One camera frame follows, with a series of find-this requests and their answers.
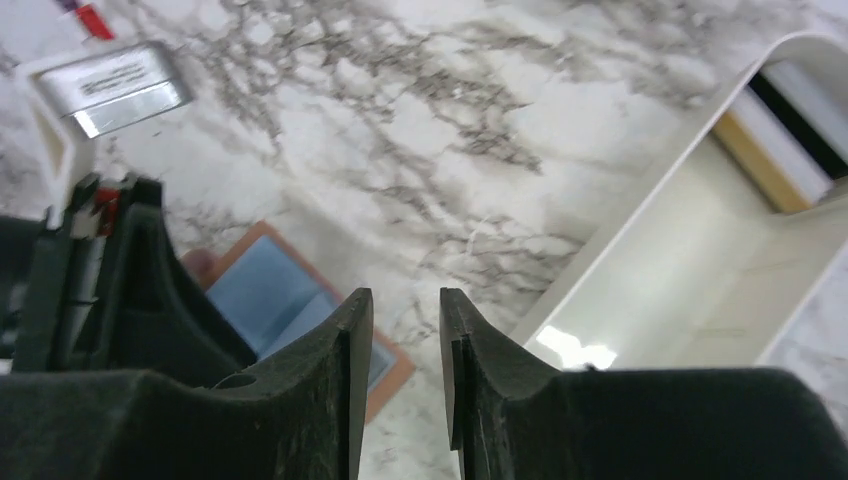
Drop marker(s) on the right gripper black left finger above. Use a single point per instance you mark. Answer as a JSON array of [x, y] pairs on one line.
[[298, 414]]

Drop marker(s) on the brown leather card holder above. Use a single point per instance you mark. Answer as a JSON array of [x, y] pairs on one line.
[[264, 288]]

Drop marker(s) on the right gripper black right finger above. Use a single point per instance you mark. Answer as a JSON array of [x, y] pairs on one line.
[[512, 416]]

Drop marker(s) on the cards stack in tray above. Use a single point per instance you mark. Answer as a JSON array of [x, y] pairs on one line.
[[787, 129]]

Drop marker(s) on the long white oval tray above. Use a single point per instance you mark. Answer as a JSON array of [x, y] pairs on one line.
[[694, 268]]

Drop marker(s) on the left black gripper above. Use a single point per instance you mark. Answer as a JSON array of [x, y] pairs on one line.
[[155, 315]]

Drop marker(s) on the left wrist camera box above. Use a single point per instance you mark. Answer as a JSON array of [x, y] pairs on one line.
[[74, 98]]

